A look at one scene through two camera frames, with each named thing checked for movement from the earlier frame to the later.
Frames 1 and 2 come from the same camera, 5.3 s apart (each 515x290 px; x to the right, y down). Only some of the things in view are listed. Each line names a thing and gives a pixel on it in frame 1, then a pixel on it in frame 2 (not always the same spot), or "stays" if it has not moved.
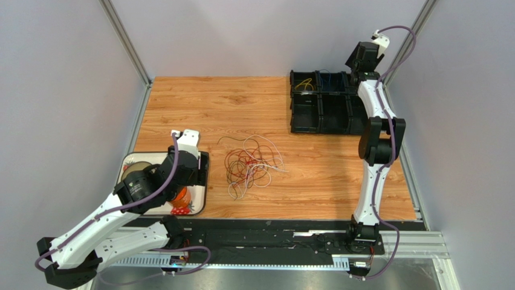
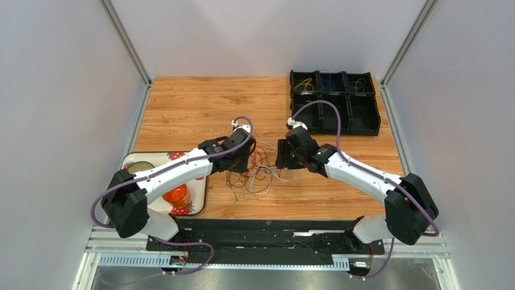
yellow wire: (305, 82) stays
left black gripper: (200, 174) to (243, 168)
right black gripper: (362, 56) to (284, 159)
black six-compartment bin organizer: (326, 102) stays
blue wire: (341, 86) stays
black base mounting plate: (278, 239) stays
